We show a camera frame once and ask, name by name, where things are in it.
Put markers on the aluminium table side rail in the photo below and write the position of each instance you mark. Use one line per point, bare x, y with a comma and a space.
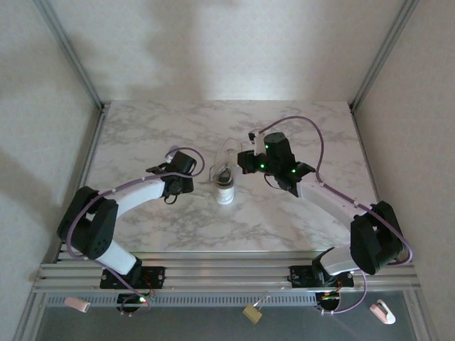
362, 142
94, 142

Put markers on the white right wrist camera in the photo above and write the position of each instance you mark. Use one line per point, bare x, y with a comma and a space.
257, 136

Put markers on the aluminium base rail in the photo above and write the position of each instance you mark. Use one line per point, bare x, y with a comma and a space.
227, 270

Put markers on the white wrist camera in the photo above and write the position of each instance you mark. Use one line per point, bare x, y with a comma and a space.
171, 153
257, 136

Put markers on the pink and white clip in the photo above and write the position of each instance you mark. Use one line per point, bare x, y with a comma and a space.
382, 312

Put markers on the brass padlock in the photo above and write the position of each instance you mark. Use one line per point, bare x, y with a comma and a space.
252, 314

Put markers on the aluminium frame leg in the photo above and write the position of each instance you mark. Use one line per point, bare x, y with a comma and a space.
421, 316
28, 316

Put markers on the black controller board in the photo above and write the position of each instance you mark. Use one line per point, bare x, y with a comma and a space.
328, 302
135, 302

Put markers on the white sneaker shoe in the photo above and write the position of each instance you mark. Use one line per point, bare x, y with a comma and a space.
225, 195

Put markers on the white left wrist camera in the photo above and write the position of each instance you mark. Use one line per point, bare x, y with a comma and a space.
171, 153

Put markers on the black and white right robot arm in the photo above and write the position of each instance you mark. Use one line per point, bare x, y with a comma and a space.
373, 241

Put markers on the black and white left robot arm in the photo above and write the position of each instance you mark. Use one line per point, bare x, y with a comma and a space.
99, 227

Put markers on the aluminium frame post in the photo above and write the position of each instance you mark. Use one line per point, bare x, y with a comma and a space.
382, 53
73, 53

